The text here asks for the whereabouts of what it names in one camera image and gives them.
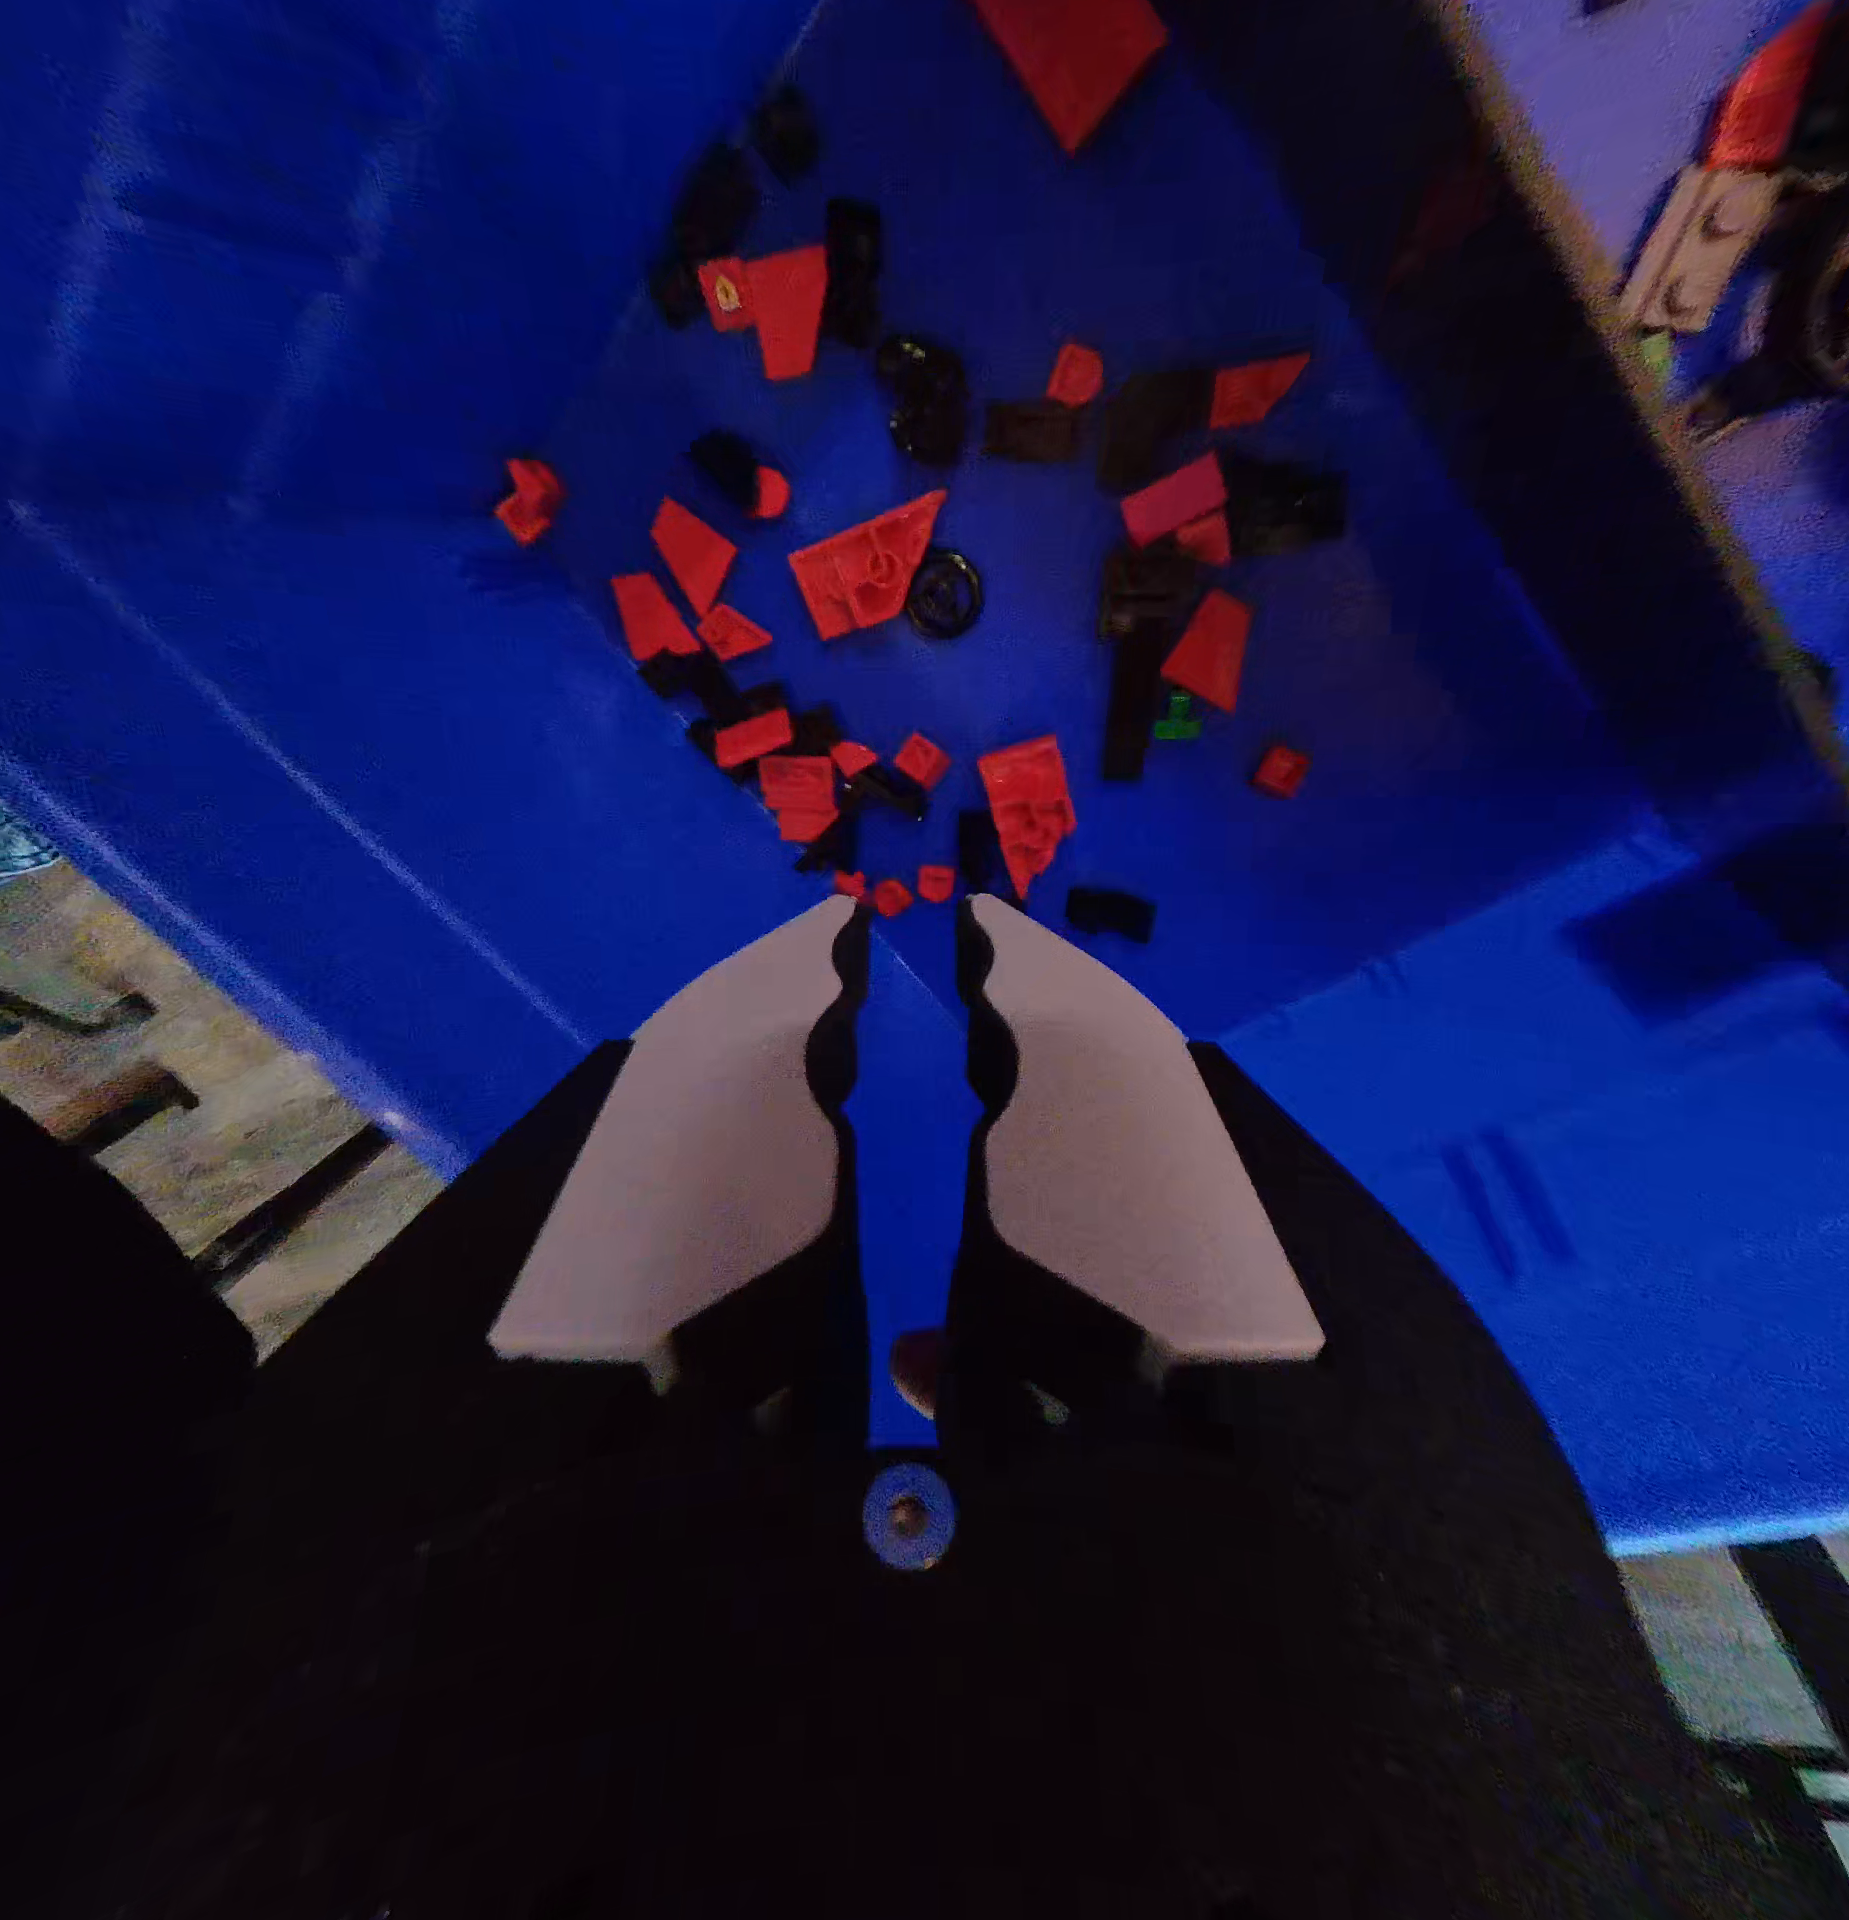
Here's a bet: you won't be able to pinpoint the blue plastic bin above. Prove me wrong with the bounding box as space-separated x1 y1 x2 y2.
0 0 1849 1558

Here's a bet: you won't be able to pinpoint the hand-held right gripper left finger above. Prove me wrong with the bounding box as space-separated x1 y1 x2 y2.
489 895 874 1401

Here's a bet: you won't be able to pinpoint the red toy brick car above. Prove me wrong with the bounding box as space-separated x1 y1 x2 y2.
1618 0 1849 440

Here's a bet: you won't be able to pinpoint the pile of toy brick pieces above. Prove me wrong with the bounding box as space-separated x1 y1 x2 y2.
490 0 1352 948

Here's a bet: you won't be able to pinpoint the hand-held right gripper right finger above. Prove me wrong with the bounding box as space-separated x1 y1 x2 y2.
954 895 1333 1397

